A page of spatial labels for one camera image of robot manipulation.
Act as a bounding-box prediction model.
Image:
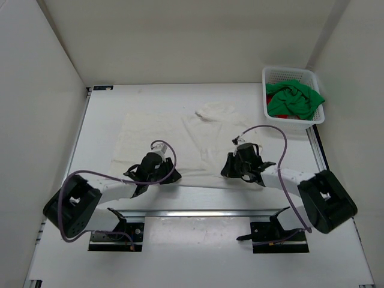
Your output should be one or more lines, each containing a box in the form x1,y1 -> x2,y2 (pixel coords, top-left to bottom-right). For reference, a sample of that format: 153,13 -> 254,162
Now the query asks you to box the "white t shirt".
109,102 -> 262,190

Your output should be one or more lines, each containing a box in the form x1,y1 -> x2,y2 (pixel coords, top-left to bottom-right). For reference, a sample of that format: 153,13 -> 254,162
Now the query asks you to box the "green t shirt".
265,80 -> 325,121

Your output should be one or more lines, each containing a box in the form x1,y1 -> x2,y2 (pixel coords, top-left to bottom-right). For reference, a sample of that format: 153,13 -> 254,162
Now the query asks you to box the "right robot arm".
221,143 -> 358,234

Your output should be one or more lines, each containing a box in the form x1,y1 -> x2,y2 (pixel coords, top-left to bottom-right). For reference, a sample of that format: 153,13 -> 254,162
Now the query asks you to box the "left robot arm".
43,149 -> 182,242

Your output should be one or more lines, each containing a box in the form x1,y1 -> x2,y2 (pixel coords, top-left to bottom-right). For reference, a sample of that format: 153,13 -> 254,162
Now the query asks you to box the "red t shirt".
266,94 -> 299,119

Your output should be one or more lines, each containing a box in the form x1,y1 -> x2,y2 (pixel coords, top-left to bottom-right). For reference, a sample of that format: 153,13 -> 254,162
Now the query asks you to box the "white plastic basket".
262,67 -> 325,130

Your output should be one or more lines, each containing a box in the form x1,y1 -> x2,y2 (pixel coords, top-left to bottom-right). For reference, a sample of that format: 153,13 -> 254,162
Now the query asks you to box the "blue table label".
92,85 -> 114,91

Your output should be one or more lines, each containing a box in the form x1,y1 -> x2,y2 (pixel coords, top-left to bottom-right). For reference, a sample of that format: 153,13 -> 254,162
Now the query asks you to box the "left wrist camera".
151,142 -> 167,159

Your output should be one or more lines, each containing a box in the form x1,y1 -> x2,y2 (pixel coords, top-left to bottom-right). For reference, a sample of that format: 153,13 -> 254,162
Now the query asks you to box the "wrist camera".
232,134 -> 246,147
151,142 -> 167,159

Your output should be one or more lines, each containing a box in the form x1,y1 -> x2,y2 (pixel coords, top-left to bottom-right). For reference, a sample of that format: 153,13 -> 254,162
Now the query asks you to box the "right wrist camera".
232,134 -> 246,147

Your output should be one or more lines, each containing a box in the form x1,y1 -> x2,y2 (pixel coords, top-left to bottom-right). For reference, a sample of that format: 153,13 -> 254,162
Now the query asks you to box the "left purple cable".
58,139 -> 178,242

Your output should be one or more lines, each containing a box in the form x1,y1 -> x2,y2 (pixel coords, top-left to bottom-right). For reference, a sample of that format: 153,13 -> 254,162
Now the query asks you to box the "aluminium front rail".
53,208 -> 343,219

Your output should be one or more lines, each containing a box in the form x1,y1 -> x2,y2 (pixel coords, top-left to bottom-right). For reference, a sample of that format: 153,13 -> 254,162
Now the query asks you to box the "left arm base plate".
88,217 -> 145,253

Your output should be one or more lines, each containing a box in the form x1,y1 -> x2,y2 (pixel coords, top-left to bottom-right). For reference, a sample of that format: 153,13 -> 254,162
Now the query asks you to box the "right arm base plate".
236,207 -> 310,254

